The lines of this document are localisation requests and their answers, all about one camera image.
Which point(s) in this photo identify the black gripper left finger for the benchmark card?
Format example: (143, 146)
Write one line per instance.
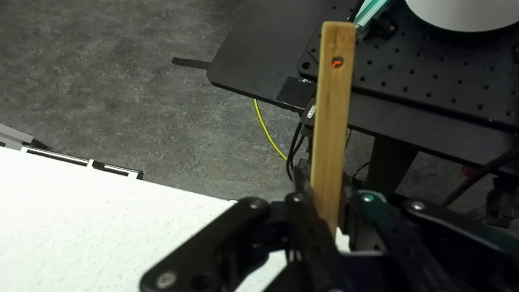
(237, 248)

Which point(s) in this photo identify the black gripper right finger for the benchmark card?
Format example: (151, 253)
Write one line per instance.
(432, 237)

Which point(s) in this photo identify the wooden spoon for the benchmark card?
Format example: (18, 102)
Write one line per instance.
(333, 135)

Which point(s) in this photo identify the black perforated robot table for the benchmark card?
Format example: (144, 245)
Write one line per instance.
(422, 81)

